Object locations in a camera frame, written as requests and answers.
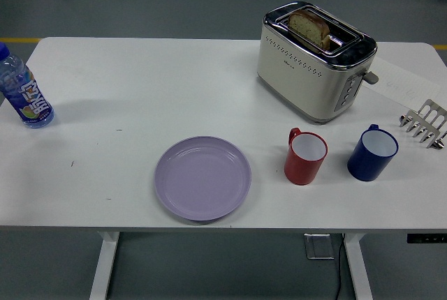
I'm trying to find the purple plate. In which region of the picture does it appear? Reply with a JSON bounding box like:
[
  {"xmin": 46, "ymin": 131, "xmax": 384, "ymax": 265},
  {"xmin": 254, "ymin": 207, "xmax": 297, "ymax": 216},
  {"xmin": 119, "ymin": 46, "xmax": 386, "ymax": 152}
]
[{"xmin": 154, "ymin": 135, "xmax": 253, "ymax": 223}]

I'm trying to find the metal floor plate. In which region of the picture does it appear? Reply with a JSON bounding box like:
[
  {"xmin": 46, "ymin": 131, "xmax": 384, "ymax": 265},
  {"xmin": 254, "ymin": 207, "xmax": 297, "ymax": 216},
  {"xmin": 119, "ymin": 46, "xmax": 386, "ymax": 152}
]
[{"xmin": 303, "ymin": 233, "xmax": 336, "ymax": 261}]

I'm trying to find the red mug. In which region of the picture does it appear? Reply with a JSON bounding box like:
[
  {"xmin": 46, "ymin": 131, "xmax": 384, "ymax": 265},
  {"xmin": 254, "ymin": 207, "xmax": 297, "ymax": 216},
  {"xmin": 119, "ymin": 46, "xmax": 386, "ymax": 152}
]
[{"xmin": 283, "ymin": 127, "xmax": 329, "ymax": 186}]

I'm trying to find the cream and chrome toaster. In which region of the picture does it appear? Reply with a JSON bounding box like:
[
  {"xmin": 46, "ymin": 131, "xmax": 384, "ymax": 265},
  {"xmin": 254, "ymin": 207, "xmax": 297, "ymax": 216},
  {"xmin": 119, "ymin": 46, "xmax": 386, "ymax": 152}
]
[{"xmin": 256, "ymin": 0, "xmax": 380, "ymax": 126}]

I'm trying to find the bread slice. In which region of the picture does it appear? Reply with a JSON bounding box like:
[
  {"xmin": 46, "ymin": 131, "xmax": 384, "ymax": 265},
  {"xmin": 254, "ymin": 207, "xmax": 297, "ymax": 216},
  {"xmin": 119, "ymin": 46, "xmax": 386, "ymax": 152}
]
[{"xmin": 287, "ymin": 8, "xmax": 331, "ymax": 51}]

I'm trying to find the blue mug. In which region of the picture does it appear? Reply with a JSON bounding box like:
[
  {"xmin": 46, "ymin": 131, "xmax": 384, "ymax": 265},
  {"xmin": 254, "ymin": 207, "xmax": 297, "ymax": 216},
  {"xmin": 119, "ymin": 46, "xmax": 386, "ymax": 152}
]
[{"xmin": 346, "ymin": 123, "xmax": 400, "ymax": 182}]

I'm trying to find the white table leg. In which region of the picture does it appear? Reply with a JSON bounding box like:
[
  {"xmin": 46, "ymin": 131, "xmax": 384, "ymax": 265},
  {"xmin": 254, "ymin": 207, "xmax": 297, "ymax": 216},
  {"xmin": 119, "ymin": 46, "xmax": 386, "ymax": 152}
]
[
  {"xmin": 343, "ymin": 233, "xmax": 374, "ymax": 300},
  {"xmin": 89, "ymin": 232, "xmax": 122, "ymax": 300}
]

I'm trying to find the white paper sheet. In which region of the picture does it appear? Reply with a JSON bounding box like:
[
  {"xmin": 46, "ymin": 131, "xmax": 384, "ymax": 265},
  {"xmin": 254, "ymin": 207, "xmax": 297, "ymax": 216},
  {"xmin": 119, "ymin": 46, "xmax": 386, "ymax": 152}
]
[{"xmin": 362, "ymin": 56, "xmax": 441, "ymax": 110}]

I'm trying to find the blue drink bottle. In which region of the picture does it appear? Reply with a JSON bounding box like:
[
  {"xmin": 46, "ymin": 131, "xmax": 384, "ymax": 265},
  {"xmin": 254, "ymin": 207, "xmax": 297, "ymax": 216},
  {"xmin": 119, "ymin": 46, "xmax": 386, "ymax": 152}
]
[{"xmin": 0, "ymin": 42, "xmax": 55, "ymax": 130}]

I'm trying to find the silver metal spoon rack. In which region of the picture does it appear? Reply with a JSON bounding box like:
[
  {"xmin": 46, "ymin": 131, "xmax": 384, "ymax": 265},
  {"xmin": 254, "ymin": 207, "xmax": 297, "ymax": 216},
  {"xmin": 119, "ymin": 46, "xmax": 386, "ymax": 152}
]
[{"xmin": 399, "ymin": 99, "xmax": 447, "ymax": 149}]

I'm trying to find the black table control panel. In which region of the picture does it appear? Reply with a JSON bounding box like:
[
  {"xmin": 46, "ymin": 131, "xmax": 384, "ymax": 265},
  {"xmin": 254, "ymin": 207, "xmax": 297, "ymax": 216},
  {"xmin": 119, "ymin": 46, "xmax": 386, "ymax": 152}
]
[{"xmin": 406, "ymin": 233, "xmax": 447, "ymax": 244}]

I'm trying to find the black power cable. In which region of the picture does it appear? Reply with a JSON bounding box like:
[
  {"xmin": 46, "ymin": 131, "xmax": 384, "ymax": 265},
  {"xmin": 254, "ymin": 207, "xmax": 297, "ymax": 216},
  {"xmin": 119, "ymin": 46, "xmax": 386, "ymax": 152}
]
[{"xmin": 334, "ymin": 233, "xmax": 347, "ymax": 300}]

